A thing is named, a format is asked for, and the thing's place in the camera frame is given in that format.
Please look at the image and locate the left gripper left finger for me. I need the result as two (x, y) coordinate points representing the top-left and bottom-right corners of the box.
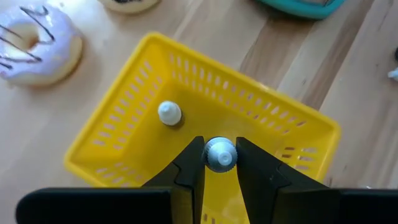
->
(15, 136), (206, 224)

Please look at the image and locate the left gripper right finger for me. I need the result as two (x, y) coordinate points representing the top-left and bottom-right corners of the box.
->
(235, 136), (398, 224)

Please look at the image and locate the white frosted donut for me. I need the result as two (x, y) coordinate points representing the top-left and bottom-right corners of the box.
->
(0, 2), (84, 87)

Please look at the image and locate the chocolate frosted donut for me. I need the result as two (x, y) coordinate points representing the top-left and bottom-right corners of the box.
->
(98, 0), (161, 14)

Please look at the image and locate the yellow plastic basket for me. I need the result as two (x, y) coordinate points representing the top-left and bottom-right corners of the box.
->
(63, 32), (342, 224)

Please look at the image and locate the teal metal box grater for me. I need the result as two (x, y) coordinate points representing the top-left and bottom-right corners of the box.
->
(256, 0), (346, 20)

